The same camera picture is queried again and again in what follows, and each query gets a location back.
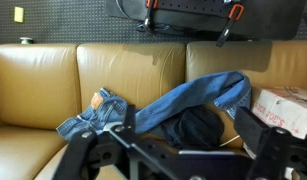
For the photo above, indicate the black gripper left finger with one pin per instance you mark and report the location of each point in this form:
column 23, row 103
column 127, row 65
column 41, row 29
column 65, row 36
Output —
column 129, row 120

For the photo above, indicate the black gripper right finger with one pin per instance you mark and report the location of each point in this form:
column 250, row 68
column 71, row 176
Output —
column 251, row 125

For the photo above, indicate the blue denim jeans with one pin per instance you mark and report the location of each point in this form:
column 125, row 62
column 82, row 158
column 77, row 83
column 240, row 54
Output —
column 193, row 93

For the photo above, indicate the black folded cloth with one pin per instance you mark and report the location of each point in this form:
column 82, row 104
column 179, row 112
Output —
column 199, row 126

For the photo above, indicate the tan leather couch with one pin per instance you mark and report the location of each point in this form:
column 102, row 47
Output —
column 36, row 86

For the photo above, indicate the brown paper grocery bag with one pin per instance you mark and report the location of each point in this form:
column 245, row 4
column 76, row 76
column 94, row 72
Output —
column 286, row 106

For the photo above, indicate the black robot table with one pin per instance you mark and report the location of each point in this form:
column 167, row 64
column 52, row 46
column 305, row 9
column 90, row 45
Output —
column 269, row 20

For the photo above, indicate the black perforated mounting board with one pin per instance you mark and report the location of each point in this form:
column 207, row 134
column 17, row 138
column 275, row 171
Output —
column 193, row 6

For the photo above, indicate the yellow rectangular tag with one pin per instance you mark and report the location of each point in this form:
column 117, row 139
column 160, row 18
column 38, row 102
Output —
column 19, row 14

